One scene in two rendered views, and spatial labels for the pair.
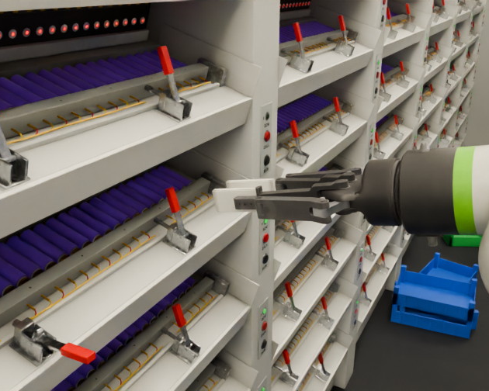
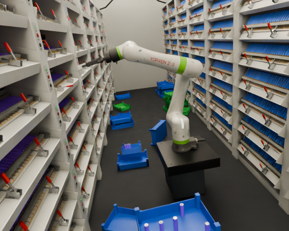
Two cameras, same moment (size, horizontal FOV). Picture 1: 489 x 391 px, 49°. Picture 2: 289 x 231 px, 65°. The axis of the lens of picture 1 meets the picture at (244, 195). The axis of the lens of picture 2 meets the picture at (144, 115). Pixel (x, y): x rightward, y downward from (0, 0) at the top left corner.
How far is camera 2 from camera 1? 103 cm
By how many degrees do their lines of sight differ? 28
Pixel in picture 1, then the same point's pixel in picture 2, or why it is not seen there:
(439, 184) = (115, 51)
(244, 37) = (69, 41)
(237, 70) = (68, 47)
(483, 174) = (120, 48)
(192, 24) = (55, 40)
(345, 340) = (102, 130)
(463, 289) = (128, 116)
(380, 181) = (106, 54)
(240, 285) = (80, 98)
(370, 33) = (86, 45)
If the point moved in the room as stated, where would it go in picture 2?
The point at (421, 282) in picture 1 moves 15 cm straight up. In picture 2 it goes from (116, 118) to (114, 108)
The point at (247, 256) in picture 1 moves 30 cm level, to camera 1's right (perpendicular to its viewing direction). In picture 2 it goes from (80, 90) to (114, 82)
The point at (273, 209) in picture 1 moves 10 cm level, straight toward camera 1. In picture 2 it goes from (90, 63) to (95, 64)
